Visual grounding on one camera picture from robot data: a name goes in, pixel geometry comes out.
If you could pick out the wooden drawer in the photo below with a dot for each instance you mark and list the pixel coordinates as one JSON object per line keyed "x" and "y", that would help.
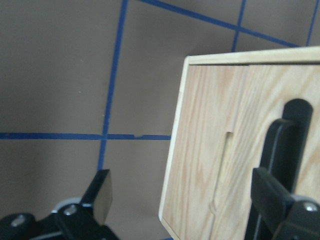
{"x": 265, "y": 91}

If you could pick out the wooden drawer cabinet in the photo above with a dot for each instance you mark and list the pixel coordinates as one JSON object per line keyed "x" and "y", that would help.
{"x": 209, "y": 88}

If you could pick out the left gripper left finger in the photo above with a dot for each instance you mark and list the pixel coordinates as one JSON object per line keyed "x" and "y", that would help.
{"x": 85, "y": 219}

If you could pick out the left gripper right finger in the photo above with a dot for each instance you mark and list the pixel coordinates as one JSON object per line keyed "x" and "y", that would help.
{"x": 281, "y": 214}

